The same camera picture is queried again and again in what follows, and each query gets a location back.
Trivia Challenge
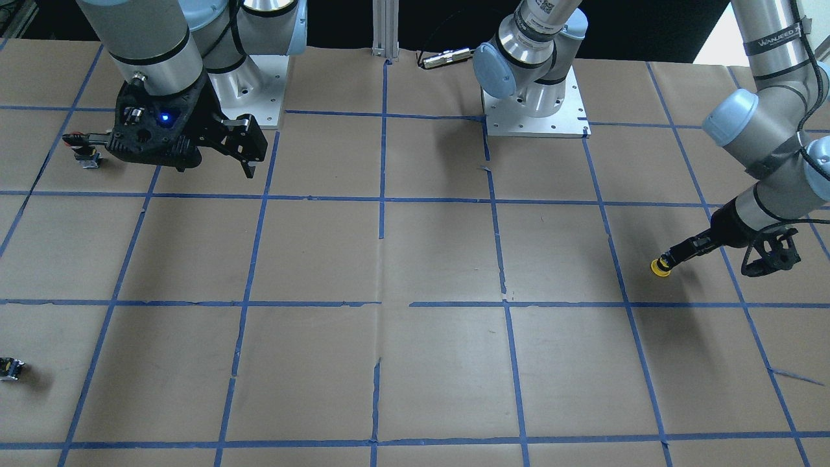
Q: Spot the red push button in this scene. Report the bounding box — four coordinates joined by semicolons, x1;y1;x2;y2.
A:
62;131;101;169

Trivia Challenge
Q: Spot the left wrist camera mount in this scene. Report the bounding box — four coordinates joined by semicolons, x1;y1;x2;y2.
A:
741;224;801;278

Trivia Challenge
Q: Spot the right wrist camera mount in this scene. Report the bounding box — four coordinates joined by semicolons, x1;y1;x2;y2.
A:
106;71;211;172

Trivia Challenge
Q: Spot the silver cable connector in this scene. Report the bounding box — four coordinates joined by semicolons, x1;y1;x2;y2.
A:
418;47;474;70

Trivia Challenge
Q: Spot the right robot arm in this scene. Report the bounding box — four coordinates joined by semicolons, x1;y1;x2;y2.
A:
62;1;307;178

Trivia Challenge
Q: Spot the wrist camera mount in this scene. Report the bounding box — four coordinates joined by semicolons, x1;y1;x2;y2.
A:
741;224;801;278
106;71;211;172

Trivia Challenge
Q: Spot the aluminium frame post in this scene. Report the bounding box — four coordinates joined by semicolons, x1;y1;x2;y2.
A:
372;0;399;62

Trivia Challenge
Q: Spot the yellow push button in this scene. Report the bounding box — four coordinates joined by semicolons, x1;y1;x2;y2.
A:
650;255;673;278

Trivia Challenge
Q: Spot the green push button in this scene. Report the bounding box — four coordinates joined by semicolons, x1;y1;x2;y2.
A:
1;357;26;381

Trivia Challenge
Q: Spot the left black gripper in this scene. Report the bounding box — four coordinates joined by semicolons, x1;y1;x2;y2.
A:
662;206;753;267

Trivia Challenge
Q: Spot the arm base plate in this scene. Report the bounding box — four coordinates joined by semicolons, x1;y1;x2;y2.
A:
481;68;592;138
208;55;291;130

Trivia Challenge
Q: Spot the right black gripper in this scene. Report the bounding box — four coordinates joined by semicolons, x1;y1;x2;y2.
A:
192;86;268;178

